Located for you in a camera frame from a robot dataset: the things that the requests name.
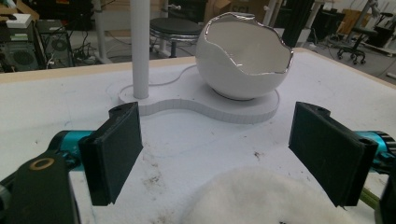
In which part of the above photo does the white lamp stand with base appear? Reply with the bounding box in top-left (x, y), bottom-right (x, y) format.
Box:
top-left (118, 0), bottom-right (280, 125)

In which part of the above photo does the white eggshell-shaped bowl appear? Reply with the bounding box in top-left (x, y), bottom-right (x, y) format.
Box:
top-left (195, 11), bottom-right (294, 101)

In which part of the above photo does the black round stool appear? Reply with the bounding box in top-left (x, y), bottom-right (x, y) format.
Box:
top-left (149, 17), bottom-right (204, 59)

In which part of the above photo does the white fluffy cloth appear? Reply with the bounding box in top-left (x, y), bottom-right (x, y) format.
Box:
top-left (181, 166), bottom-right (359, 224)

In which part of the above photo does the black office chair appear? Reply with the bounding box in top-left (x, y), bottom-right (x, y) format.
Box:
top-left (336, 12), bottom-right (395, 65)

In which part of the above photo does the green stem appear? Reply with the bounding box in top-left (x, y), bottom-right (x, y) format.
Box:
top-left (359, 187), bottom-right (381, 210)

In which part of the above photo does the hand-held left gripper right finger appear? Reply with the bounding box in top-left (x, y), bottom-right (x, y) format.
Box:
top-left (288, 101), bottom-right (379, 208)

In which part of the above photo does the white table leg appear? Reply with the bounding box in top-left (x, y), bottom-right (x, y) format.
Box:
top-left (92, 0), bottom-right (112, 65)

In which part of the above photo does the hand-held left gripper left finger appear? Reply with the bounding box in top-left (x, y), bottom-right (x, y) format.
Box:
top-left (78, 101), bottom-right (144, 207)

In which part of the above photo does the black computer tower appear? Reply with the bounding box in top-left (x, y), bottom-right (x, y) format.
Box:
top-left (34, 19), bottom-right (76, 69)

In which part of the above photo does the white thin cable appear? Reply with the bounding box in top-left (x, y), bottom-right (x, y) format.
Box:
top-left (148, 63), bottom-right (198, 87)

